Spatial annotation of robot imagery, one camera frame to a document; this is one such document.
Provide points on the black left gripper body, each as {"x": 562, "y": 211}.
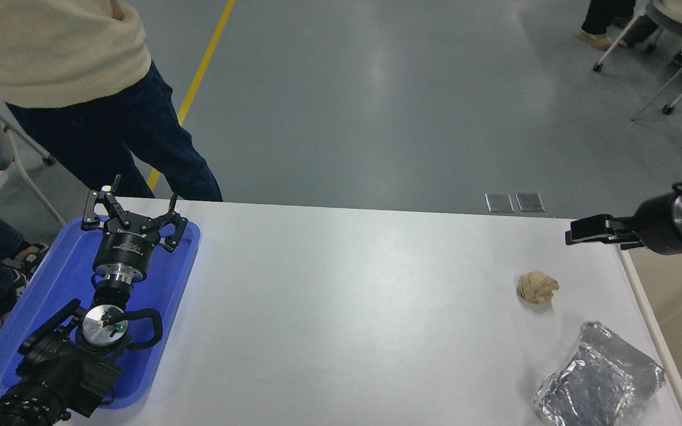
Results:
{"x": 125, "y": 248}

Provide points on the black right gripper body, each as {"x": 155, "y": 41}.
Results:
{"x": 658, "y": 228}

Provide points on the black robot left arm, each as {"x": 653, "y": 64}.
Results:
{"x": 63, "y": 373}

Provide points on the blue plastic tray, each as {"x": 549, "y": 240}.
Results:
{"x": 166, "y": 284}

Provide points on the metal floor plate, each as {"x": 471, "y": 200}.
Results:
{"x": 499, "y": 202}
{"x": 530, "y": 202}

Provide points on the crumpled tan paper ball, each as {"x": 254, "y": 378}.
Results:
{"x": 537, "y": 289}

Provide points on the crumpled silver foil tray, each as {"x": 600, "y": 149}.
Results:
{"x": 595, "y": 384}

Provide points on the standing person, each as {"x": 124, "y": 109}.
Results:
{"x": 51, "y": 53}

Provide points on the person with tan shoes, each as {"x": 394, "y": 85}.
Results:
{"x": 598, "y": 35}

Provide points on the seated person in background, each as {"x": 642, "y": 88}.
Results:
{"x": 678, "y": 9}

